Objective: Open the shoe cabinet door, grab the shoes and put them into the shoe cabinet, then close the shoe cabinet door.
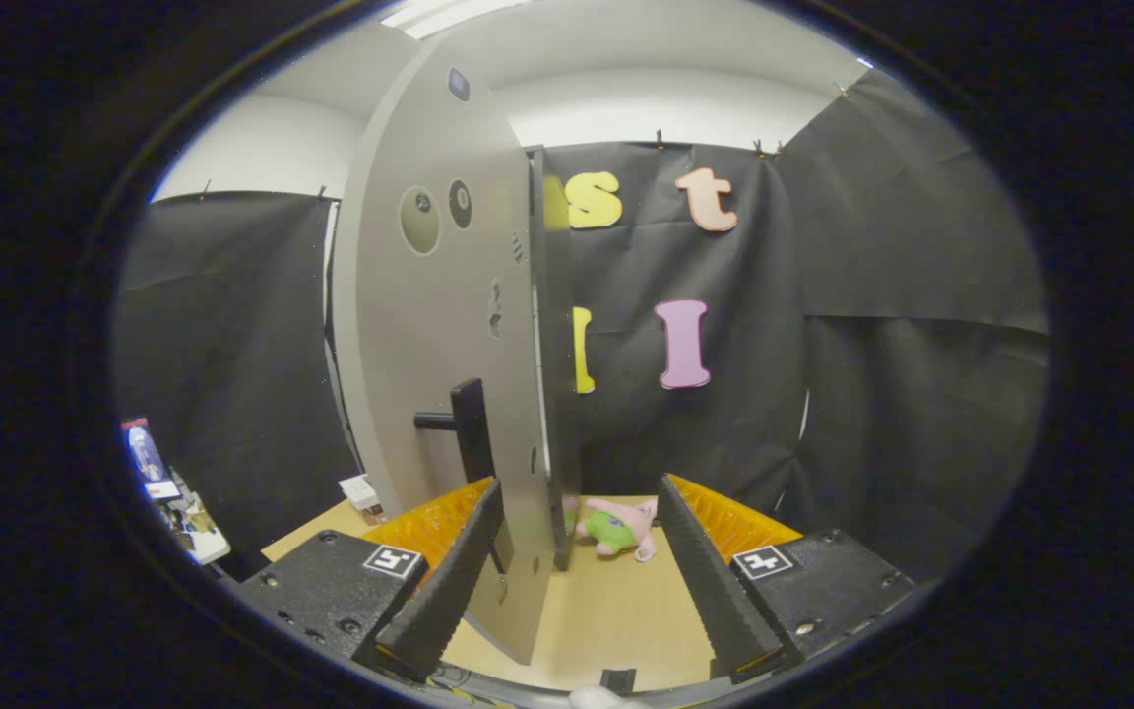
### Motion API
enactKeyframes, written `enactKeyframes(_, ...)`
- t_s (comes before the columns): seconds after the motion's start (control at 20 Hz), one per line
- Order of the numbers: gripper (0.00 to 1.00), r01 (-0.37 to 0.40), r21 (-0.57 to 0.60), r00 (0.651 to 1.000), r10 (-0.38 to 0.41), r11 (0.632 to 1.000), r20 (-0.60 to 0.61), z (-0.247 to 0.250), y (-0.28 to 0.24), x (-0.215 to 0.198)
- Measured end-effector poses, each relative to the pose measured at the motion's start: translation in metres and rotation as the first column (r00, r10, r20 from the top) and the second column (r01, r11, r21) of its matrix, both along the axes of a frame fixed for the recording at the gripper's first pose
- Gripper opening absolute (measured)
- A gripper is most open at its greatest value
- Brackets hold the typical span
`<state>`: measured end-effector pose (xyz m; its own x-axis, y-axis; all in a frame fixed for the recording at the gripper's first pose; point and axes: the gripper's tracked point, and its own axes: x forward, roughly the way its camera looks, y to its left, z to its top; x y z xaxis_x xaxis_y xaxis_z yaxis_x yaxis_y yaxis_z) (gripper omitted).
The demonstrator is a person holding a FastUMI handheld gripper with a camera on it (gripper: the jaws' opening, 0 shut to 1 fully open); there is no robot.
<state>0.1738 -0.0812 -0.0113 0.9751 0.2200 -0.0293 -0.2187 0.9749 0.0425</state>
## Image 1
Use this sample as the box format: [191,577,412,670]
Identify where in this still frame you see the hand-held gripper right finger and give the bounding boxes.
[658,473,922,682]

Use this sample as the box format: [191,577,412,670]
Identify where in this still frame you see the black backdrop cloth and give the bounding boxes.
[114,67,1052,582]

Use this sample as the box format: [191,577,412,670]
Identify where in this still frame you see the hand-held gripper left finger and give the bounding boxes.
[232,477,507,680]

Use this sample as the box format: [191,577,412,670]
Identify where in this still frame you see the cluttered white side table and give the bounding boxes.
[158,473,233,565]

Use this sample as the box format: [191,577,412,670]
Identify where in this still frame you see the long ceiling light panel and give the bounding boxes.
[380,0,529,40]

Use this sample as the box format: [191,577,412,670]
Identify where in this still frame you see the stack of books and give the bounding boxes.
[339,474,386,523]

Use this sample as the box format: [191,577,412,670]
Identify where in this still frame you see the pink and green plush toy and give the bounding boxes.
[575,497,660,562]

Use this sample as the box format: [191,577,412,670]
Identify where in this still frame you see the grey shoe cabinet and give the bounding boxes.
[526,146,583,572]

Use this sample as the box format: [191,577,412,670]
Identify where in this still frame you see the blue picture card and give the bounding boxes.
[122,419,182,501]

